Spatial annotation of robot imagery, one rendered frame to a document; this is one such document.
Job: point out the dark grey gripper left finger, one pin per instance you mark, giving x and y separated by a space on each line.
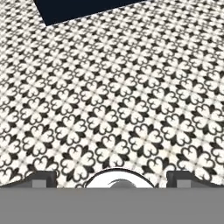
43 178

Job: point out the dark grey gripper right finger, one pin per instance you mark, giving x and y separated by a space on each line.
180 178

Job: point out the white round object black rim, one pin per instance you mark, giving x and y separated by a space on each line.
102 180

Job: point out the dark navy cabinet base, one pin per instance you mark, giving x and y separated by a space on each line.
78 8

